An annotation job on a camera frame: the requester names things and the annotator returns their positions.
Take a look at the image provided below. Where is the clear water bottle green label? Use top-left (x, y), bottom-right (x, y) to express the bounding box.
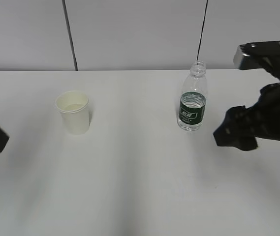
top-left (177, 60), bottom-right (208, 131)

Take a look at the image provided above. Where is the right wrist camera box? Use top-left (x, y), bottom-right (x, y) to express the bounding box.
top-left (233, 41), bottom-right (280, 70)

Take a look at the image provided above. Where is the white paper cup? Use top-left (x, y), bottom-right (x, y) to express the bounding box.
top-left (56, 91), bottom-right (90, 135)

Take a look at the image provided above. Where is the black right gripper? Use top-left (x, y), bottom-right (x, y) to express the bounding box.
top-left (213, 56), bottom-right (280, 151)

